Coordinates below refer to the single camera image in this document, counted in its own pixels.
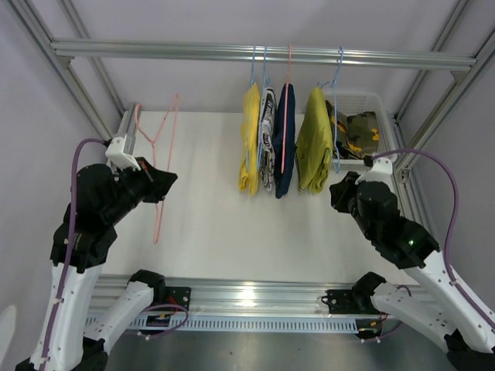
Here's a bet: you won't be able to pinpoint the aluminium frame post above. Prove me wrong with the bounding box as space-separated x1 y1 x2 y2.
378 0 495 182
5 1 136 139

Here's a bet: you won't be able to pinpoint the black white print trousers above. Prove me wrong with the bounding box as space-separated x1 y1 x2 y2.
257 87 277 192

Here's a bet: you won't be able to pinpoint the aluminium frame left post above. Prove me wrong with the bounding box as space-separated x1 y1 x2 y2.
5 1 136 139

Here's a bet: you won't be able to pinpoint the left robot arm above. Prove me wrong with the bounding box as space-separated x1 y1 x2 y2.
16 157 178 370

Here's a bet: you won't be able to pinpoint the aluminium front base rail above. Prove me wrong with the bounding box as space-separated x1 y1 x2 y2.
88 276 438 320

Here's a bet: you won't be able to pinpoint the pink hanger of navy trousers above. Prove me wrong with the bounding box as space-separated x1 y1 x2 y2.
281 44 292 175

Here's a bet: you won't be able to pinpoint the blue hanger of print trousers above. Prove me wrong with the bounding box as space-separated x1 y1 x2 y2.
257 46 270 170

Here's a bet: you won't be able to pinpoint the blue hanger of olive trousers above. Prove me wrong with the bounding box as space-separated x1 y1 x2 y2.
316 46 344 174

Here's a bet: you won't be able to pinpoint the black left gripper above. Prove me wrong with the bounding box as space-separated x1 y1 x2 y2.
104 155 178 223

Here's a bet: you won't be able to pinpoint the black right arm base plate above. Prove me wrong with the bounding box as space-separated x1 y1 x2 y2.
320 289 376 315

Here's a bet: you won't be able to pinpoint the aluminium hanging rail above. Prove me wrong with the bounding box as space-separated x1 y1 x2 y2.
50 39 476 72

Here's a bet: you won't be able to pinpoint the white plastic basket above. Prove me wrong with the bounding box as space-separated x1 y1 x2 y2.
323 87 396 172

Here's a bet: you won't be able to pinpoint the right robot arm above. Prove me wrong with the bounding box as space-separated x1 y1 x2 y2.
329 172 494 370

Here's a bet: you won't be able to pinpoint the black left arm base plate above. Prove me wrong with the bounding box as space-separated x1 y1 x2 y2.
159 286 192 309

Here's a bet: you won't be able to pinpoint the aluminium frame right post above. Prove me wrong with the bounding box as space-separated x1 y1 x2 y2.
378 0 495 182

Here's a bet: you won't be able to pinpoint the white slotted cable duct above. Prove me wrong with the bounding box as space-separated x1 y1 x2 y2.
84 315 359 334

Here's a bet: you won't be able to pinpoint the navy blue trousers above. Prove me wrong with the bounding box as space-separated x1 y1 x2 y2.
272 83 295 199

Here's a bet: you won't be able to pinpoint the yellow trousers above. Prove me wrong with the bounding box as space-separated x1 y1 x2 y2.
238 83 261 196

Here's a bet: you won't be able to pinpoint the blue hanger of yellow trousers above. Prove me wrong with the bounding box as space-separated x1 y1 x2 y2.
245 46 261 171

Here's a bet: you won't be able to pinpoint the camouflage trousers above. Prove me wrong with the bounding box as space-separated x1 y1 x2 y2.
325 100 380 160

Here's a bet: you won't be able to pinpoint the olive green trousers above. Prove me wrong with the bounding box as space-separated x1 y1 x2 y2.
295 87 333 194

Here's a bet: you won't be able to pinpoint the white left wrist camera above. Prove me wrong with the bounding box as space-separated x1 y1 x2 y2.
105 134 141 171

